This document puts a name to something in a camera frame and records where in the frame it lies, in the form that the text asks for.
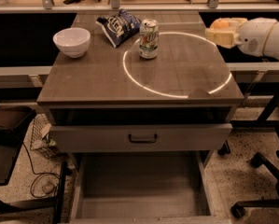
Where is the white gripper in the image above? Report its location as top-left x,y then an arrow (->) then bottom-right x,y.
205,18 -> 278,57

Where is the orange fruit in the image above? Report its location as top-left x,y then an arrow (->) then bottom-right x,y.
211,19 -> 230,29

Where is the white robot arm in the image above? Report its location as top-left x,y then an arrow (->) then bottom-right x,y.
205,18 -> 279,61

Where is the grey drawer cabinet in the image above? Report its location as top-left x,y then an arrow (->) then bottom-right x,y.
36,10 -> 245,224

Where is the grey top drawer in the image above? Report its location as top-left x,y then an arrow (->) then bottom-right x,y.
50,123 -> 232,153

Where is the open middle drawer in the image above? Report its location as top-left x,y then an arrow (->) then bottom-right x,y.
70,152 -> 232,224

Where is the green soda can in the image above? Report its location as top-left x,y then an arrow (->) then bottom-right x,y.
139,19 -> 159,59

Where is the blue chip bag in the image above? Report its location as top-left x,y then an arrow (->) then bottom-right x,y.
96,9 -> 141,48

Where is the black office chair base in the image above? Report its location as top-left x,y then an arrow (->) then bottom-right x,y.
230,121 -> 279,220

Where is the white bowl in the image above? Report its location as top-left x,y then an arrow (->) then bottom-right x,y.
53,27 -> 91,58

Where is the dark chair at left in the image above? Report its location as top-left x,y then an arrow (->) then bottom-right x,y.
0,106 -> 70,224

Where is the black drawer handle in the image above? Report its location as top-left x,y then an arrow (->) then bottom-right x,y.
128,133 -> 158,144

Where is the wire mesh basket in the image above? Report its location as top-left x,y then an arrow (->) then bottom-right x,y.
30,114 -> 61,159

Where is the black floor cable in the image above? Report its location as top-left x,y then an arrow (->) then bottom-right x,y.
21,142 -> 62,199

